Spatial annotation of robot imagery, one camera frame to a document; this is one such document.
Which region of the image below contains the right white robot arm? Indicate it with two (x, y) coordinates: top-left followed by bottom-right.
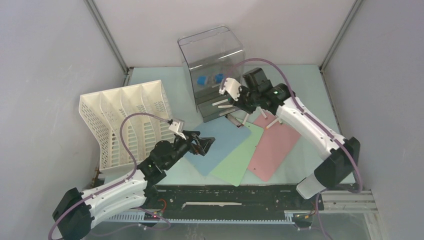
(219, 67), (363, 209)

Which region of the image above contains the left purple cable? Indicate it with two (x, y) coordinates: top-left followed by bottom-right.
(47, 112), (173, 240)

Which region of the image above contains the orange cap marker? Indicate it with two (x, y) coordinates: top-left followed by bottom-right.
(265, 118), (279, 129)

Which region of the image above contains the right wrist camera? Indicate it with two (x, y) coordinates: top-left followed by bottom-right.
(218, 77), (242, 102)

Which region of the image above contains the metal clipboard clip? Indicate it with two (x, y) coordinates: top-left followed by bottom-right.
(225, 114), (243, 128)

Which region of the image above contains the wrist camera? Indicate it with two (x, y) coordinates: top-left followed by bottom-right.
(218, 77), (242, 102)
(167, 119), (187, 140)

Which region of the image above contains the blue clipboard sheet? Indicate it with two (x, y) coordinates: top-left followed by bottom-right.
(185, 117), (252, 176)

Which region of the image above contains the brown cap marker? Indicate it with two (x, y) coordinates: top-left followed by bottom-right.
(259, 108), (268, 119)

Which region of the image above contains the white plastic file rack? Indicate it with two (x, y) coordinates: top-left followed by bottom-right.
(79, 80), (175, 175)

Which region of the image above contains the teal cap marker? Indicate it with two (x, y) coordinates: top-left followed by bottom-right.
(211, 98), (229, 106)

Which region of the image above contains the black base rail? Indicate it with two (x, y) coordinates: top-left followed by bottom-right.
(142, 184), (324, 222)

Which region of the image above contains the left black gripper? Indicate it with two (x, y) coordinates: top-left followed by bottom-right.
(163, 130), (214, 170)

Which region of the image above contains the pink clipboard sheet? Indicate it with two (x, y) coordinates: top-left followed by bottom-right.
(247, 111), (301, 182)

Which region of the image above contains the blue eraser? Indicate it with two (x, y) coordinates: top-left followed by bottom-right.
(196, 75), (209, 86)
(214, 73), (225, 84)

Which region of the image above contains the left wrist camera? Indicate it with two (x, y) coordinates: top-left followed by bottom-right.
(167, 119), (187, 140)

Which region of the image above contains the purple cable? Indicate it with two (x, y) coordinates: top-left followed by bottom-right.
(225, 58), (364, 239)
(47, 112), (173, 240)

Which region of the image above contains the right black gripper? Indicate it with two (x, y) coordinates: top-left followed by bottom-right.
(230, 84), (260, 115)

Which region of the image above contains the dark red cap marker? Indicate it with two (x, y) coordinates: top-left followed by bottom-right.
(241, 114), (250, 127)

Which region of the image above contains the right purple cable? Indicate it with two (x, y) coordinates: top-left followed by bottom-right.
(225, 58), (364, 239)

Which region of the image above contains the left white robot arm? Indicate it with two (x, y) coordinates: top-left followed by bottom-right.
(52, 130), (216, 240)

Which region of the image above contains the clear plastic drawer box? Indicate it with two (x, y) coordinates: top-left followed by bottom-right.
(177, 25), (246, 123)

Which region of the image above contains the green clipboard sheet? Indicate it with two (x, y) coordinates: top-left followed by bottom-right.
(211, 122), (264, 187)

